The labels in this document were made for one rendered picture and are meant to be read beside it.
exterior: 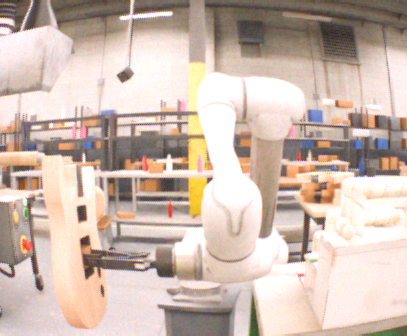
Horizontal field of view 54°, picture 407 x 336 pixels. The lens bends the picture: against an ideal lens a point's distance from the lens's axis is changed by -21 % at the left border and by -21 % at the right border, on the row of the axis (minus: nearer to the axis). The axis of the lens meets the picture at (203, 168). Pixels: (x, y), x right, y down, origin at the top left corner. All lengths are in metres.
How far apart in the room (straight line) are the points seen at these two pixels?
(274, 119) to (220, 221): 0.60
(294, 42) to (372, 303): 11.73
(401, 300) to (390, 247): 0.13
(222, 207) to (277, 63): 11.41
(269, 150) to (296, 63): 10.86
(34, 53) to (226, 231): 0.52
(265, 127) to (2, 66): 0.85
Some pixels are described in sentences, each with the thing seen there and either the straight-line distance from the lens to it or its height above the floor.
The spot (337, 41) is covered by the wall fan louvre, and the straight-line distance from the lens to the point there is 12.67.
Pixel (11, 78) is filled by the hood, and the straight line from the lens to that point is 0.92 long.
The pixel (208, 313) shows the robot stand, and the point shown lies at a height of 0.67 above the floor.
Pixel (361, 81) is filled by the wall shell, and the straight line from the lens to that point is 12.71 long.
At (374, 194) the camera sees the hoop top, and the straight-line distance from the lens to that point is 0.81.
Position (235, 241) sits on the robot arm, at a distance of 0.89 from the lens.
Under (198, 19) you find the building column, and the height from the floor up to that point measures 3.45.
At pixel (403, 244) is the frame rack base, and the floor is 1.09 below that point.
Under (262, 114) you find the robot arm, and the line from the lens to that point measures 1.39.
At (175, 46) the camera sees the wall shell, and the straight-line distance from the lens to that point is 12.28.
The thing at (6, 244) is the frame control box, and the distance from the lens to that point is 1.35.
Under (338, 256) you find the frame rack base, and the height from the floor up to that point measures 1.08.
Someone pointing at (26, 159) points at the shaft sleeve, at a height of 1.25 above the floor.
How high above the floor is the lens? 1.28
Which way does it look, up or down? 3 degrees down
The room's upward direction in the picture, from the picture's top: straight up
